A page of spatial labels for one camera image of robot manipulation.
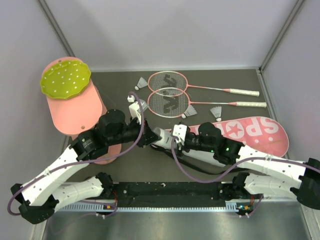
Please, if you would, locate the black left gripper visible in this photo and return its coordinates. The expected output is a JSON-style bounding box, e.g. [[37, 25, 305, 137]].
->
[[108, 115, 162, 149]]

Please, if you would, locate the white plastic shuttlecock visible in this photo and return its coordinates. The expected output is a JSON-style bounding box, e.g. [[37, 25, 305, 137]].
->
[[181, 105, 197, 119]]

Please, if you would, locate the white shuttlecock tube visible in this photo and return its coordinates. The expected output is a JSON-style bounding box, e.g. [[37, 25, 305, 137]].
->
[[153, 127, 177, 150]]

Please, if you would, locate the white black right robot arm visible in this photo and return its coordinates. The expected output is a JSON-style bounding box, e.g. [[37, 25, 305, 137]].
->
[[171, 122, 320, 210]]

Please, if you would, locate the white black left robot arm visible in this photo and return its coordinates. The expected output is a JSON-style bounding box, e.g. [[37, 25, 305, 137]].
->
[[10, 109, 161, 224]]

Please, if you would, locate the pink racket near bag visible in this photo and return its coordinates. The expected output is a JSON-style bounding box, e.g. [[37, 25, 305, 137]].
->
[[147, 87, 267, 118]]

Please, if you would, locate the white feather shuttlecock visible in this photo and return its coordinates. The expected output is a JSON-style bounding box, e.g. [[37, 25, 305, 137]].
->
[[134, 77, 148, 91], [210, 106, 222, 122]]

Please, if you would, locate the pink racket far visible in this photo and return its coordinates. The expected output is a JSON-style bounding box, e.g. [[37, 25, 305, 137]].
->
[[148, 71, 260, 97]]

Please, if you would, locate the pink sport racket bag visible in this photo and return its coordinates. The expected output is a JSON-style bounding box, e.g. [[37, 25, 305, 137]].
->
[[164, 115, 290, 159]]

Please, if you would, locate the pink tiered shelf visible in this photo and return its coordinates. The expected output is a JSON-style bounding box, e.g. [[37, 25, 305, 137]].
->
[[41, 56, 123, 166]]

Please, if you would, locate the green dotted scalloped plate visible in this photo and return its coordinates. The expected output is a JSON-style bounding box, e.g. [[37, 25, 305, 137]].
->
[[40, 60, 91, 100]]

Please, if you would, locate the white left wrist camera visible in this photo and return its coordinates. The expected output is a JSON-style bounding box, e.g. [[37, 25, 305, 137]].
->
[[127, 95, 148, 121]]

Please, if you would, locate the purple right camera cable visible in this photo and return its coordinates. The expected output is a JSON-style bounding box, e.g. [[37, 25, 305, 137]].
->
[[171, 134, 320, 184]]

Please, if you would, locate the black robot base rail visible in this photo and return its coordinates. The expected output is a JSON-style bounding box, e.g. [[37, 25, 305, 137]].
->
[[84, 181, 253, 208]]

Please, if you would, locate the white slotted cable duct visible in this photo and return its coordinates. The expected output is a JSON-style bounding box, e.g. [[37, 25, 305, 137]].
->
[[51, 201, 253, 213]]

